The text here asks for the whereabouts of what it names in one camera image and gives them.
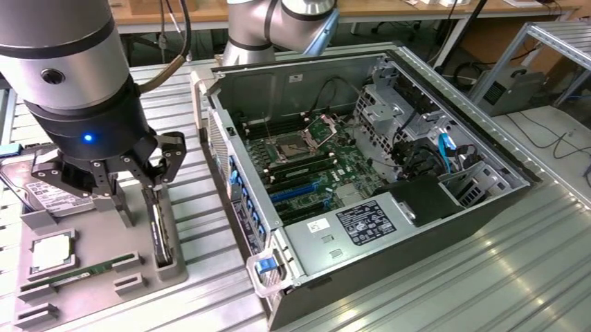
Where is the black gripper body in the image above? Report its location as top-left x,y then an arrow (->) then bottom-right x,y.
25,81 -> 157,196

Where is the silver hard disk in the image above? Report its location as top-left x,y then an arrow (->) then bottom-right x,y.
0,162 -> 100,218

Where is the grey parts rack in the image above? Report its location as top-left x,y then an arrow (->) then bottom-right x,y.
12,160 -> 189,331

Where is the blue card retainer strip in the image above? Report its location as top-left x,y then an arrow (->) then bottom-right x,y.
228,155 -> 268,246

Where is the thin metal locking lever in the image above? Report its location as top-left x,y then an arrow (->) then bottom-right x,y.
262,112 -> 274,146

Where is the silver CPU chip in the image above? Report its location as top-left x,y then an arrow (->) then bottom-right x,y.
29,237 -> 74,269

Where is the CPU socket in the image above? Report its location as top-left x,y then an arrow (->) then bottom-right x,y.
274,136 -> 318,163

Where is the green RAM stick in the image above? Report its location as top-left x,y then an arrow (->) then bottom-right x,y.
20,261 -> 116,288

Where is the black installed RAM stick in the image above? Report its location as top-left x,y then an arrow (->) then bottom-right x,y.
269,160 -> 336,183

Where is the black expansion slot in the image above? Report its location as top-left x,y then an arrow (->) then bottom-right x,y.
274,202 -> 330,223

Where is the metal socket cover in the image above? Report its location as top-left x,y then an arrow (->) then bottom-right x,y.
301,116 -> 340,145

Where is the green motherboard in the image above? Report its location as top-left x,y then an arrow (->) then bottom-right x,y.
238,110 -> 397,225

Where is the silver chipset heatsink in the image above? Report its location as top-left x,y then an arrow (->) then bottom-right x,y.
334,185 -> 366,202

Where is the silver power supply unit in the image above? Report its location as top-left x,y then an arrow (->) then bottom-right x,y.
281,192 -> 416,288

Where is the silver disk bay cage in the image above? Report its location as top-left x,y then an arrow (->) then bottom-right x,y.
352,82 -> 444,174

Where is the black plastic shroud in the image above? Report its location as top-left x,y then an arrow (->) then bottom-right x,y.
370,174 -> 465,228

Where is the black open PC case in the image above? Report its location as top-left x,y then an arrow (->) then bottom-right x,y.
189,48 -> 544,331

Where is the wooden desk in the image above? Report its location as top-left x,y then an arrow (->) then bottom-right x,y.
112,0 -> 580,26

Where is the small silver disk bay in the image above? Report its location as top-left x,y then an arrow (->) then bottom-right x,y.
437,160 -> 513,208

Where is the grey equipment box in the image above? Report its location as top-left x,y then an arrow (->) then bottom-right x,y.
478,68 -> 549,118

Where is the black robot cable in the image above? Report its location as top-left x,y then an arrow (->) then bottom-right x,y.
136,0 -> 193,93

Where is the thin black wire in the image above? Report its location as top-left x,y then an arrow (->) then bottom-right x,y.
310,77 -> 361,116

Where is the black power wire bundle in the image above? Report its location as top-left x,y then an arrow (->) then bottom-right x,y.
390,138 -> 446,181

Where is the blue wire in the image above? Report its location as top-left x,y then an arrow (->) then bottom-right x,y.
436,133 -> 457,174

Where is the aluminium profile frame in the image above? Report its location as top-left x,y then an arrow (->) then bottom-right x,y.
468,20 -> 591,108

